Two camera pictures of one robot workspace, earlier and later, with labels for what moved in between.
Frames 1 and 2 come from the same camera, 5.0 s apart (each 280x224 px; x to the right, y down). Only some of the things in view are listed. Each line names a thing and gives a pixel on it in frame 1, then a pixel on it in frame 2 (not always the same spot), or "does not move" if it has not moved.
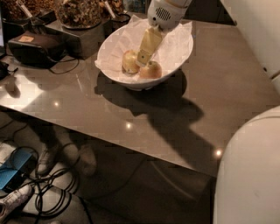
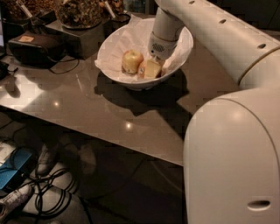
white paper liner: [171, 53] does not move
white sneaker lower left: [10, 203] does not move
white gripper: [166, 16] to [162, 47]
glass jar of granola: [80, 14] does not move
